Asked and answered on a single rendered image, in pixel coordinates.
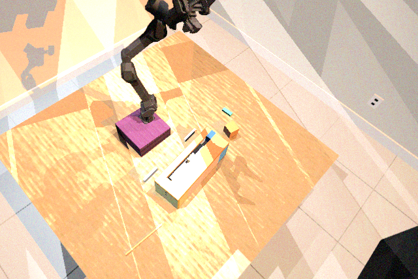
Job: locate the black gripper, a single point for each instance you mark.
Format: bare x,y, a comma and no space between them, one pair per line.
183,7

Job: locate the light blue flat bar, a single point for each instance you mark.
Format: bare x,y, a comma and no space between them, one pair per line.
227,111

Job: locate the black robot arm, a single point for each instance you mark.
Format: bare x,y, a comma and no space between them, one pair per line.
155,31

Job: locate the yellow-orange cube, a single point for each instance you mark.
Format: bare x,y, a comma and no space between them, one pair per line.
231,129

